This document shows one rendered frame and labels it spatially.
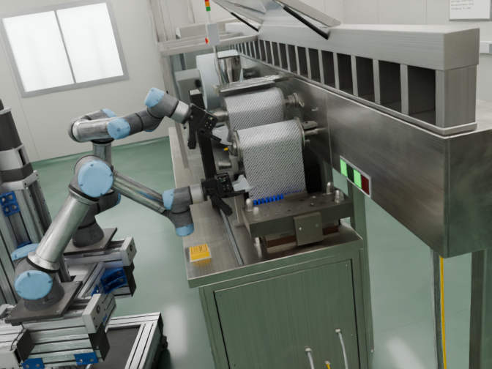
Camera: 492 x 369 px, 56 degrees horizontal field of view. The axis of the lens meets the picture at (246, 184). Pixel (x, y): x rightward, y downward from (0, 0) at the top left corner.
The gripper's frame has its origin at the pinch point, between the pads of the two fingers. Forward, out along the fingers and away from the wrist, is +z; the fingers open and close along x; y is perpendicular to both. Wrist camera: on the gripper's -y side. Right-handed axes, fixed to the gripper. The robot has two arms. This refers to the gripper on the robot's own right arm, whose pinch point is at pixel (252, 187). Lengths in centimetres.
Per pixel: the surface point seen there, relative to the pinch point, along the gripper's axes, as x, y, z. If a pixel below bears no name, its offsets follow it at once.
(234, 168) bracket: 7.1, 7.0, -5.1
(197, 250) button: -10.9, -16.6, -26.6
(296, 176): -0.2, 0.5, 18.3
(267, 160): -0.3, 9.7, 7.4
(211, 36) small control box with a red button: 58, 56, 0
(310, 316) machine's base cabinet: -26, -48, 11
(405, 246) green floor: 103, -109, 117
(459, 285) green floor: 47, -109, 122
